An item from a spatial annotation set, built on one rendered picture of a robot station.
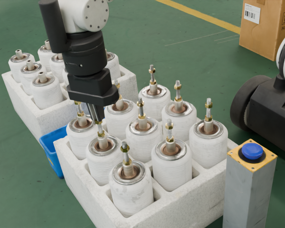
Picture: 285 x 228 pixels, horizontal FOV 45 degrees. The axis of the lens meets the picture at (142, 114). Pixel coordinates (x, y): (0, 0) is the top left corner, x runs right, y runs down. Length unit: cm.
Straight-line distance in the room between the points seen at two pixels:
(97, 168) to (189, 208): 24
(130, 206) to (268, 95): 56
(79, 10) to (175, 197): 46
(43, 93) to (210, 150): 59
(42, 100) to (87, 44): 55
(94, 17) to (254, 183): 44
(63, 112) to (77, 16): 60
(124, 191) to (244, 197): 25
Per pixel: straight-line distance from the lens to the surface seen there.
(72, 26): 67
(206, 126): 87
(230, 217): 86
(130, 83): 129
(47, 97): 119
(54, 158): 112
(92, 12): 65
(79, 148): 95
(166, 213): 83
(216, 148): 87
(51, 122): 120
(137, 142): 88
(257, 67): 169
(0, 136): 146
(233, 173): 75
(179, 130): 95
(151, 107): 102
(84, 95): 76
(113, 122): 97
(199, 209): 92
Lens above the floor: 81
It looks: 36 degrees down
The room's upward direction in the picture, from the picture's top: 7 degrees counter-clockwise
